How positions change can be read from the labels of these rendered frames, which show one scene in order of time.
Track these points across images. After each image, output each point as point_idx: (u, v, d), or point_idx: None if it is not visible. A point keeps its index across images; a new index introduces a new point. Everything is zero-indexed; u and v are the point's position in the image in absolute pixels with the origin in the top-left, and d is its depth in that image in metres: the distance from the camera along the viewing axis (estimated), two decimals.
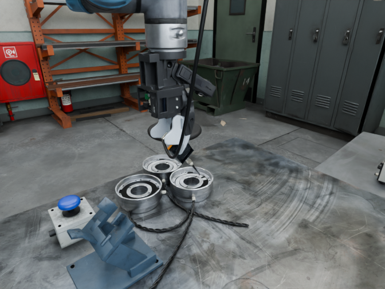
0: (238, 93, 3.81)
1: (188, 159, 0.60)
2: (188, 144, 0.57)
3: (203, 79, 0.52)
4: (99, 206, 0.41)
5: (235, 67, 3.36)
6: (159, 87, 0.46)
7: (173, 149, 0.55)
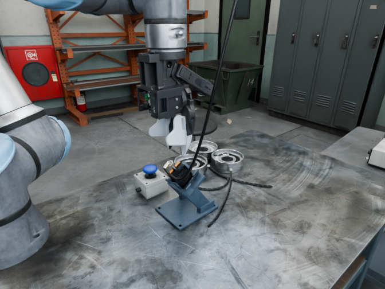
0: (243, 93, 4.03)
1: None
2: None
3: (203, 79, 0.52)
4: None
5: (240, 69, 3.58)
6: (159, 87, 0.46)
7: (174, 176, 0.58)
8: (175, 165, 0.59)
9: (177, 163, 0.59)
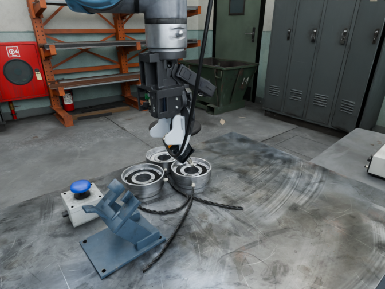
0: (237, 92, 3.86)
1: (189, 160, 0.60)
2: (189, 144, 0.57)
3: (203, 79, 0.52)
4: (109, 187, 0.46)
5: (234, 66, 3.41)
6: (159, 87, 0.46)
7: (173, 149, 0.55)
8: None
9: None
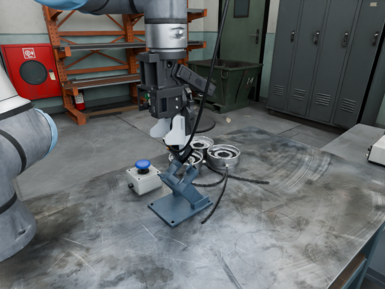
0: (242, 92, 4.01)
1: (189, 159, 0.60)
2: (189, 144, 0.57)
3: (203, 79, 0.52)
4: (173, 161, 0.60)
5: (240, 67, 3.56)
6: (159, 87, 0.46)
7: (173, 149, 0.55)
8: None
9: None
